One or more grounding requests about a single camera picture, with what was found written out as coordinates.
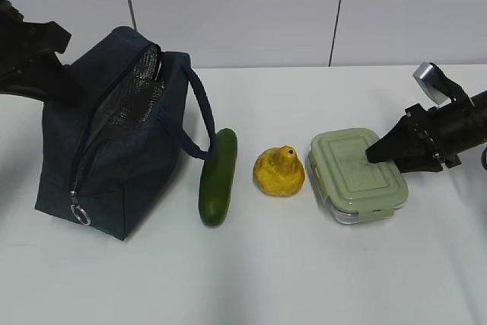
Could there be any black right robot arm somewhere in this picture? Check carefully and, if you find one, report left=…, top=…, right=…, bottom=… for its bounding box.
left=366, top=92, right=486, bottom=173

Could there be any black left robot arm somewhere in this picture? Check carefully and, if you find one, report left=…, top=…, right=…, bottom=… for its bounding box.
left=1, top=0, right=84, bottom=107

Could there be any dark green cucumber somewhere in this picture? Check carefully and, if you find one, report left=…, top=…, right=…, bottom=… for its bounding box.
left=198, top=128, right=238, bottom=227

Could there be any navy blue lunch bag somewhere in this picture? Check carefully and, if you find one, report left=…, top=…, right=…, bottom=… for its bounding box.
left=35, top=27, right=218, bottom=240

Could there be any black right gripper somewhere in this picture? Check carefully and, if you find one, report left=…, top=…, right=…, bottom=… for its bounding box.
left=366, top=104, right=461, bottom=172

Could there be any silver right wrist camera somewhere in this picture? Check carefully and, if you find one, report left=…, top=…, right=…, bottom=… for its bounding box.
left=412, top=62, right=449, bottom=105

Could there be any green lidded glass container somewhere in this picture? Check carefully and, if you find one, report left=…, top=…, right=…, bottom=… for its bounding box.
left=307, top=128, right=409, bottom=225

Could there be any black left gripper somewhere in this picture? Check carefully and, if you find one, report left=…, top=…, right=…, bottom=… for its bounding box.
left=1, top=20, right=83, bottom=104

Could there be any yellow pear-shaped squash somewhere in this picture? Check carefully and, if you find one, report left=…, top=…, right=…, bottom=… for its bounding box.
left=253, top=145, right=305, bottom=197

